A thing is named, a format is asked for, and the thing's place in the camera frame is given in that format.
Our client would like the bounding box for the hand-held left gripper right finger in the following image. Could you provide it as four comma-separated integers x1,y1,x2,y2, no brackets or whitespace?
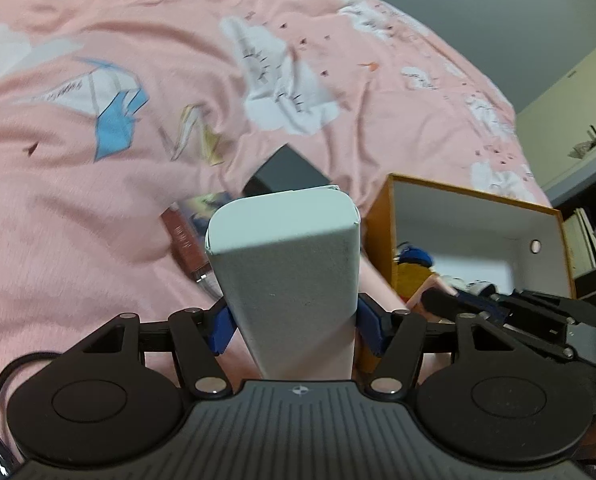
355,292,510,401

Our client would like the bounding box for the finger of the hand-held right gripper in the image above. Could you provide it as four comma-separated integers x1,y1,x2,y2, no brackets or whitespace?
509,287,596,328
422,289,575,362

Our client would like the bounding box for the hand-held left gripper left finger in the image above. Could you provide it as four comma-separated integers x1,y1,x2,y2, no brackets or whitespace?
80,296,236,401

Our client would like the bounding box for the brown teddy bear sailor plush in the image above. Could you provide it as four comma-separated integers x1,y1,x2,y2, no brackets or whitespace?
393,242,459,306

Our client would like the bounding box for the white box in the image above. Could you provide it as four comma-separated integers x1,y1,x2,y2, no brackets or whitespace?
204,186,363,381

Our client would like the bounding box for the orange cardboard box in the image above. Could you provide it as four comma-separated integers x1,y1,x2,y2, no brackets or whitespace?
365,173,579,311

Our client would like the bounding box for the maroon box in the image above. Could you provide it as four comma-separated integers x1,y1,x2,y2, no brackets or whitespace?
160,204,225,297

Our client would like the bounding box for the grey packet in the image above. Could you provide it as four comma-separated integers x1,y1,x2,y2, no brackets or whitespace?
185,192,233,223

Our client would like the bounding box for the black box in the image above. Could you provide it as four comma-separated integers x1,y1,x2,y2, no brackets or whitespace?
242,143,333,197

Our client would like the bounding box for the cream door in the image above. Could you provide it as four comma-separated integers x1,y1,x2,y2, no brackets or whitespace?
515,30,596,196

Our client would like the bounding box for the pink printed blanket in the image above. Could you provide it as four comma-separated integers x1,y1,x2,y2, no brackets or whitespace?
0,0,554,411

